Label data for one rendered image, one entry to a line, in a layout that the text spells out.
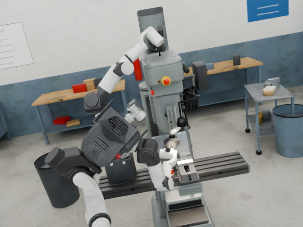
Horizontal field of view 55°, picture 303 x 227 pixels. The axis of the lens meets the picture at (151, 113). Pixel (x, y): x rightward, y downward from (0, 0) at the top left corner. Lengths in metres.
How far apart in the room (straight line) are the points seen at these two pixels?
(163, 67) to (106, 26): 4.47
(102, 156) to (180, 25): 4.99
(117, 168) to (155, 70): 0.88
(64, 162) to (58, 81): 4.95
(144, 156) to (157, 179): 0.20
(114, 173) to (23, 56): 4.70
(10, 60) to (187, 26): 3.73
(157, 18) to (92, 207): 1.38
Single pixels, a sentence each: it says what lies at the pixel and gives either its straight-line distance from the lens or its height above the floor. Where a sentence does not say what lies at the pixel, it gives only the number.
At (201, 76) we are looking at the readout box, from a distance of 2.39.
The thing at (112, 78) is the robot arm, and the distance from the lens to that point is 1.77.
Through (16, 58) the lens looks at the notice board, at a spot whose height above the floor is 1.69.
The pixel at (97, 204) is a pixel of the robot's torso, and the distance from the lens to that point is 1.90.
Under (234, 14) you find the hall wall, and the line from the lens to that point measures 6.64.
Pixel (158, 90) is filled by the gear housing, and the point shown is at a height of 1.68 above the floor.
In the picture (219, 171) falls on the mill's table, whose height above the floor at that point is 0.94.
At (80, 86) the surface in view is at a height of 1.00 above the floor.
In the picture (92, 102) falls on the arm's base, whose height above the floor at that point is 1.76.
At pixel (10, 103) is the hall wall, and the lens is 7.04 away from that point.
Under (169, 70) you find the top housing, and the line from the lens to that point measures 1.90.
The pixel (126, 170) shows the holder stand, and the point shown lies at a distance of 2.36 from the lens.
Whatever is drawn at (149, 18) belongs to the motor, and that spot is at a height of 2.14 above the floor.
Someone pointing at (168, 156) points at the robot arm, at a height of 1.23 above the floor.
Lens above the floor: 2.22
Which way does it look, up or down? 20 degrees down
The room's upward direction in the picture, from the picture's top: 10 degrees counter-clockwise
